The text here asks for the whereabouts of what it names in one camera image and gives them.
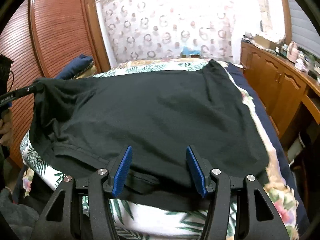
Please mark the blue item behind bed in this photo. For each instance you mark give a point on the blue item behind bed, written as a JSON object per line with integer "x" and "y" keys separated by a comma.
{"x": 186, "y": 53}

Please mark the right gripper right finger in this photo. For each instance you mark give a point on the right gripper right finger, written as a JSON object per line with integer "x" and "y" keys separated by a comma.
{"x": 256, "y": 216}

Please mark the wooden sideboard cabinet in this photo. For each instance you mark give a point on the wooden sideboard cabinet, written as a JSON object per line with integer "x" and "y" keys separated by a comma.
{"x": 290, "y": 97}

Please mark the pink kettle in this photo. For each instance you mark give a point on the pink kettle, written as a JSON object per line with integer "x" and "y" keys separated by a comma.
{"x": 292, "y": 52}

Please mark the cardboard box on cabinet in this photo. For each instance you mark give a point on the cardboard box on cabinet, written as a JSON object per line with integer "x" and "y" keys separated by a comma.
{"x": 265, "y": 43}

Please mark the person left hand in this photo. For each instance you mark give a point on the person left hand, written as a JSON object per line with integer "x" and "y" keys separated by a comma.
{"x": 6, "y": 130}

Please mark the bed with leaf sheet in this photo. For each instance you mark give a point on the bed with leaf sheet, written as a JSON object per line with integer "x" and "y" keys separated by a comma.
{"x": 172, "y": 139}

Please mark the grey window blind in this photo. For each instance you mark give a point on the grey window blind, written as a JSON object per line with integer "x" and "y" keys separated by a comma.
{"x": 303, "y": 31}

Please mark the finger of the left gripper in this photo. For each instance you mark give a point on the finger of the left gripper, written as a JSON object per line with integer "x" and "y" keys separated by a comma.
{"x": 19, "y": 93}

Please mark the folded navy garment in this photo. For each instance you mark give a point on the folded navy garment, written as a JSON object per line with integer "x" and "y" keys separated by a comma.
{"x": 76, "y": 67}

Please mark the wooden louvered wardrobe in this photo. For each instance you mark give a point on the wooden louvered wardrobe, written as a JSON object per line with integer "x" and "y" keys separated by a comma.
{"x": 43, "y": 36}

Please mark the circle patterned curtain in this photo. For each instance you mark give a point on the circle patterned curtain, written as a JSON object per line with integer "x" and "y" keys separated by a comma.
{"x": 160, "y": 29}

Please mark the black printed t-shirt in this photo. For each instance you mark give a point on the black printed t-shirt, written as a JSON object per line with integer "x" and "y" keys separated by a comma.
{"x": 79, "y": 126}

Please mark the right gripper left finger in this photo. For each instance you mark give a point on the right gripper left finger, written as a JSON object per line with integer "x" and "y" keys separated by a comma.
{"x": 62, "y": 217}

